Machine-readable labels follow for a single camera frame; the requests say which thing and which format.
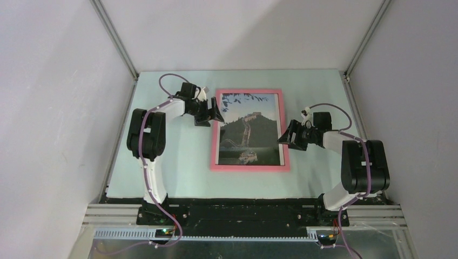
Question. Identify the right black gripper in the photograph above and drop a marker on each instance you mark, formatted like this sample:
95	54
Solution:
294	127

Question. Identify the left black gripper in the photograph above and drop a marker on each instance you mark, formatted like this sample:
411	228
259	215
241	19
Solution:
213	112

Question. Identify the Great Wall photo print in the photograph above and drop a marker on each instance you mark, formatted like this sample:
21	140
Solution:
248	132

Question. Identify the clear acrylic sheet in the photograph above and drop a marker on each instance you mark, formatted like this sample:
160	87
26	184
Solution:
248	107

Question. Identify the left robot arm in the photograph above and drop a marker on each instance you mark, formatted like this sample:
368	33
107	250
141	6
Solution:
146	138

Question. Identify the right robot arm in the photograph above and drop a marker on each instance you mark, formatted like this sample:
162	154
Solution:
364	168

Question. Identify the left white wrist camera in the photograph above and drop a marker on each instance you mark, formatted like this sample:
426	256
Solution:
202	93

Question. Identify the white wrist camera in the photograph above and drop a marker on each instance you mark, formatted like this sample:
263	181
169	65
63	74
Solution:
307	117
202	93

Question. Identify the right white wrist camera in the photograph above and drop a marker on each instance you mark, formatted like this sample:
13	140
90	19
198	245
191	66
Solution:
307	117

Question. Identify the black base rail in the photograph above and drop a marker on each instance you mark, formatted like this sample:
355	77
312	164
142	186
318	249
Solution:
257	218

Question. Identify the left aluminium corner post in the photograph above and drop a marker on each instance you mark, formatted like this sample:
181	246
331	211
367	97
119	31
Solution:
110	28

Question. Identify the aluminium corner post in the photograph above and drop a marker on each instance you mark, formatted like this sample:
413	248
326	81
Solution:
367	36
110	28

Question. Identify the right aluminium corner post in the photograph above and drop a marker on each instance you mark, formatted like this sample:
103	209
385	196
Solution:
367	36

